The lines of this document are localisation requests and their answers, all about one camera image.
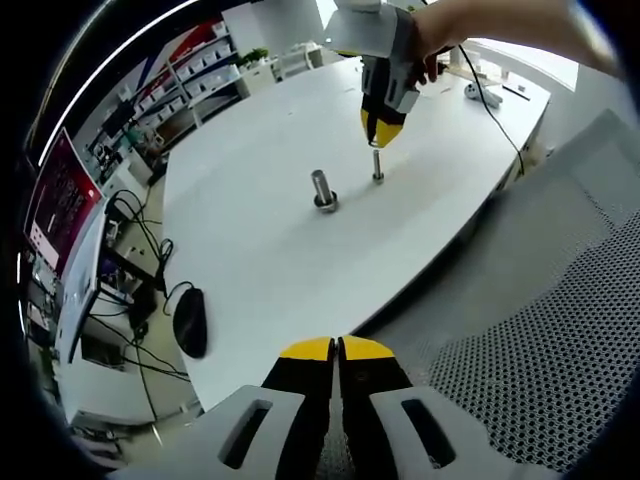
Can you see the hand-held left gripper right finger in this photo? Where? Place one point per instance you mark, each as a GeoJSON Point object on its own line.
{"type": "Point", "coordinates": [395, 430]}

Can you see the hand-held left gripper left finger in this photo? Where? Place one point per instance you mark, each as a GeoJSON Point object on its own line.
{"type": "Point", "coordinates": [250, 430]}

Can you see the white cabinet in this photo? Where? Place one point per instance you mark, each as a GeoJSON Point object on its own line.
{"type": "Point", "coordinates": [257, 77]}

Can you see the thick threaded stud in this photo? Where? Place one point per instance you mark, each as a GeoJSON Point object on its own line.
{"type": "Point", "coordinates": [321, 185]}

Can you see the black computer mouse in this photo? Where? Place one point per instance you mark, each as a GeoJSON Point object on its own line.
{"type": "Point", "coordinates": [190, 322]}

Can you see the thin threaded stud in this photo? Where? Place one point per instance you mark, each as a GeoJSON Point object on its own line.
{"type": "Point", "coordinates": [376, 162]}

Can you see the grey monitor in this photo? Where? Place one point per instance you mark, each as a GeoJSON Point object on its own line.
{"type": "Point", "coordinates": [80, 280]}

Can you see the grey mesh chair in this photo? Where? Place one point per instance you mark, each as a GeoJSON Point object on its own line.
{"type": "Point", "coordinates": [550, 375]}

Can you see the person's right hand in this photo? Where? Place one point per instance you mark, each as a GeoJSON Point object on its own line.
{"type": "Point", "coordinates": [435, 35]}

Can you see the small potted plant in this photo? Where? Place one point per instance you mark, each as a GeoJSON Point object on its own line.
{"type": "Point", "coordinates": [255, 56]}

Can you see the white handheld controller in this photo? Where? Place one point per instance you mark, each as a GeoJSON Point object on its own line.
{"type": "Point", "coordinates": [482, 95]}

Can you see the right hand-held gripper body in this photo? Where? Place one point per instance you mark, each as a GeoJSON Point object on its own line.
{"type": "Point", "coordinates": [365, 27]}

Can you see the monitor with red screen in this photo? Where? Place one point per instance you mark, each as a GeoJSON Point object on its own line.
{"type": "Point", "coordinates": [60, 200]}

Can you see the shelf with white bins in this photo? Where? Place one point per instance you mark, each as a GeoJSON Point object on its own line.
{"type": "Point", "coordinates": [200, 70]}

